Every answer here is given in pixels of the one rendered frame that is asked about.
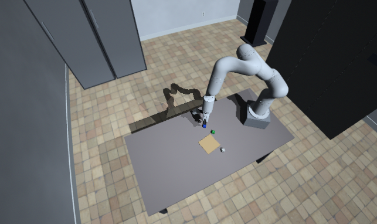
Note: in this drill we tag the beige flat mat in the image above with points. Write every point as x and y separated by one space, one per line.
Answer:
209 144

